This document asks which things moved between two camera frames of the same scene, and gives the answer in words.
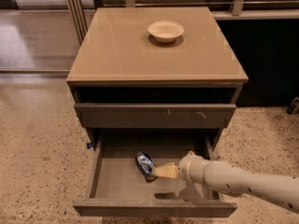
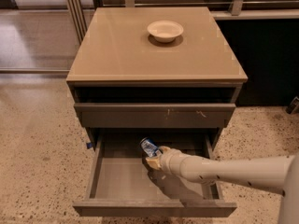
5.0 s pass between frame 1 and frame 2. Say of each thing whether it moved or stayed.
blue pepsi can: moved
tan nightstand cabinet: stayed
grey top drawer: stayed
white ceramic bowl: stayed
